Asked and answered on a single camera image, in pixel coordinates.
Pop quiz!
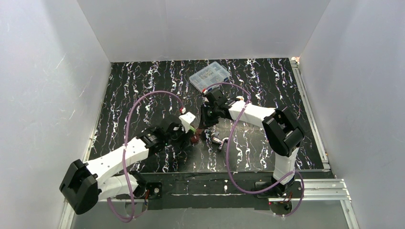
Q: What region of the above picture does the red pill organizer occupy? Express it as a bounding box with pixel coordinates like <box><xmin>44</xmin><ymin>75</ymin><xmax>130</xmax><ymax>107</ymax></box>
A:
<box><xmin>190</xmin><ymin>129</ymin><xmax>202</xmax><ymax>145</ymax></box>

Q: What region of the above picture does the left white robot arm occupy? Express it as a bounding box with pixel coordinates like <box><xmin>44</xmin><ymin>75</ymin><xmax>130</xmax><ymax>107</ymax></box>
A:
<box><xmin>59</xmin><ymin>112</ymin><xmax>196</xmax><ymax>215</ymax></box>

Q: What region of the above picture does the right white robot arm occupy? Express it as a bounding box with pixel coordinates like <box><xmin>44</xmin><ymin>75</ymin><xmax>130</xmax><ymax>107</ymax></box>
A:
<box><xmin>198</xmin><ymin>88</ymin><xmax>305</xmax><ymax>196</ymax></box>

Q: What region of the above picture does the chrome faucet tap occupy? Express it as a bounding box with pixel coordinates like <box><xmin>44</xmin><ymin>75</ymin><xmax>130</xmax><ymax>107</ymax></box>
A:
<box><xmin>212</xmin><ymin>137</ymin><xmax>229</xmax><ymax>152</ymax></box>

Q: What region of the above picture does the clear plastic organizer box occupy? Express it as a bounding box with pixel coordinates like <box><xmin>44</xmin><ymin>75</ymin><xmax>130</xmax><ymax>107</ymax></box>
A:
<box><xmin>189</xmin><ymin>62</ymin><xmax>231</xmax><ymax>93</ymax></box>

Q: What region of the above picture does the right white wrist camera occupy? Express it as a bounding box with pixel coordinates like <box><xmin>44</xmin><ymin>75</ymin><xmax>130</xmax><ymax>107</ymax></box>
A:
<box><xmin>201</xmin><ymin>90</ymin><xmax>215</xmax><ymax>105</ymax></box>

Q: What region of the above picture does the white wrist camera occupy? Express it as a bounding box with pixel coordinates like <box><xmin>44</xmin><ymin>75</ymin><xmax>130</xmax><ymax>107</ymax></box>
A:
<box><xmin>201</xmin><ymin>90</ymin><xmax>215</xmax><ymax>105</ymax></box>
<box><xmin>179</xmin><ymin>107</ymin><xmax>196</xmax><ymax>132</ymax></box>

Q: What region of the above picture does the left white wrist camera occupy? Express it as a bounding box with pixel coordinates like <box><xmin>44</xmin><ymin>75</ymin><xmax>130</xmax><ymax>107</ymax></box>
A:
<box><xmin>179</xmin><ymin>107</ymin><xmax>196</xmax><ymax>132</ymax></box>

